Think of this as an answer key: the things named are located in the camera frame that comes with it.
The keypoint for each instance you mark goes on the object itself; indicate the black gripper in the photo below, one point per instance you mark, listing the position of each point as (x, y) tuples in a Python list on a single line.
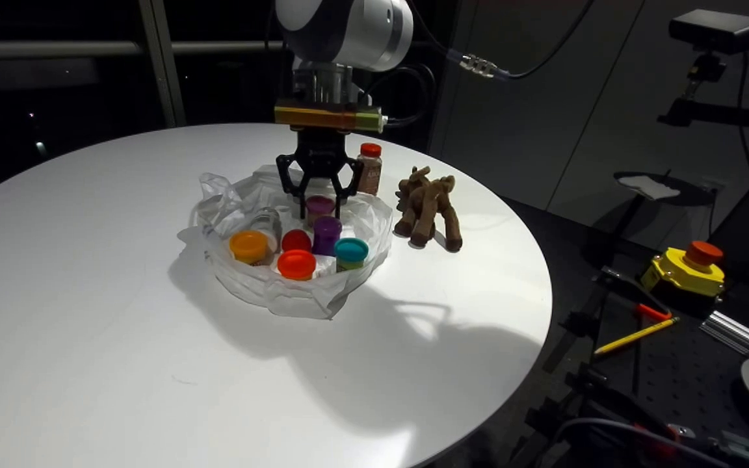
[(323, 152)]

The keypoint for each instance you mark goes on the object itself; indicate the red cap spice bottle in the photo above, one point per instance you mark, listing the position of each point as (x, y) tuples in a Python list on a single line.
[(371, 172)]

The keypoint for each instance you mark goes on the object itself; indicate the teal lid dough tub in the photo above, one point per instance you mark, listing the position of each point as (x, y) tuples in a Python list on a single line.
[(353, 252)]

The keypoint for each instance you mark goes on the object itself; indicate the brown plush moose toy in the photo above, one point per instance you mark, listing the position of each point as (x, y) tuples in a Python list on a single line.
[(428, 209)]

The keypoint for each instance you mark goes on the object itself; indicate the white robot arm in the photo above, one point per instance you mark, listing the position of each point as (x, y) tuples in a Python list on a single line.
[(376, 29)]

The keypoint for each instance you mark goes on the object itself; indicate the clear white plastic bag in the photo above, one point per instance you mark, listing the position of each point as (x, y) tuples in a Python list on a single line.
[(260, 295)]

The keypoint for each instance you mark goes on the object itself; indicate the red lid dough tub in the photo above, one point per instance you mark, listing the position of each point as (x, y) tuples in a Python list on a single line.
[(297, 239)]

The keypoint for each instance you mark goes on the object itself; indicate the orange toy fruit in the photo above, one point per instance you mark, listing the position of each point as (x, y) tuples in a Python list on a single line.
[(250, 244)]

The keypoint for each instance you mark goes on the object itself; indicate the grey horizontal handrail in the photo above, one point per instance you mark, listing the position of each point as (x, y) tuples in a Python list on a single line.
[(46, 51)]

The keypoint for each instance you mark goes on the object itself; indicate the grey flat stand head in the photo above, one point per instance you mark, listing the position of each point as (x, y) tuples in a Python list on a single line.
[(652, 185)]

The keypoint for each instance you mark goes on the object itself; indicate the yellow pencil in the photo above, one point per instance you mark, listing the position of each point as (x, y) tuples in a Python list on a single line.
[(636, 338)]

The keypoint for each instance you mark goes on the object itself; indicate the yellow emergency stop button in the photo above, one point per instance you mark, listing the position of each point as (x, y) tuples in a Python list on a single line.
[(683, 270)]

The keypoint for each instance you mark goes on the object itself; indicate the yellowish wrist camera box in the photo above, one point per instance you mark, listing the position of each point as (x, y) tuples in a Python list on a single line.
[(331, 118)]

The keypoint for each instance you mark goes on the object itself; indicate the light grey window post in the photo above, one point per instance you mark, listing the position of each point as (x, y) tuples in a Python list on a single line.
[(162, 61)]

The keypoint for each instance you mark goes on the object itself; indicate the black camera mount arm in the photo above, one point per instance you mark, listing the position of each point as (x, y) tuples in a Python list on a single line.
[(721, 112)]

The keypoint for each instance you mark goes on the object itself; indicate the black external camera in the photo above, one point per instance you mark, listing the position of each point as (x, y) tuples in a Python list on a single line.
[(719, 29)]

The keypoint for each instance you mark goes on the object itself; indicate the silver aluminium rail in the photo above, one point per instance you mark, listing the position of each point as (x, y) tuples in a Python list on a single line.
[(740, 329)]

